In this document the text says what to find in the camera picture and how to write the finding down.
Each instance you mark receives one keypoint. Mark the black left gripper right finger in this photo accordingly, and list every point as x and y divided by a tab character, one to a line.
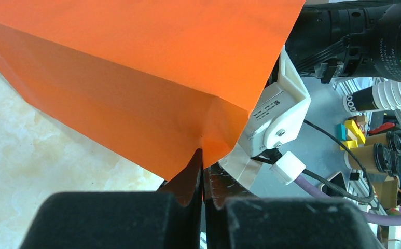
236	218

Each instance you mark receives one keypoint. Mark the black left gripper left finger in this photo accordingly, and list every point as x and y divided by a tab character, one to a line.
166	218

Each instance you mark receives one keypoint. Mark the orange paper bag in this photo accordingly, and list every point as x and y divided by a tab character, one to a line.
151	80

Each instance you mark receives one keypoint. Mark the colourful clutter beyond table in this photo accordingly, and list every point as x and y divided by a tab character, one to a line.
371	152

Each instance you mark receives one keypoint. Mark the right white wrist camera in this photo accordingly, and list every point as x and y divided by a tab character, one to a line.
279	113

